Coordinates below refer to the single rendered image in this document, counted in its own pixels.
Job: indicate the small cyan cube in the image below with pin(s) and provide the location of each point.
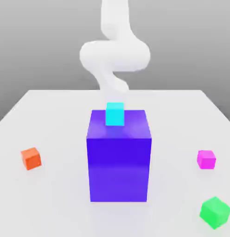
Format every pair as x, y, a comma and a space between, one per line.
115, 115

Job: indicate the small green cube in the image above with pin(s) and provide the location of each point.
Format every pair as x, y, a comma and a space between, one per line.
215, 213

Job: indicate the large purple box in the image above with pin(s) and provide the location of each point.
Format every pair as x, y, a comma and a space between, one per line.
118, 166

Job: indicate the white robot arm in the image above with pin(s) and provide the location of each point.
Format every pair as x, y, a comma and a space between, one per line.
115, 55

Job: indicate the small magenta cube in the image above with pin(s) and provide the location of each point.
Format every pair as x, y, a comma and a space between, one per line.
206, 160

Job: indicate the small orange cube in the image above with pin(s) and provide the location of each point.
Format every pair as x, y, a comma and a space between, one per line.
31, 159

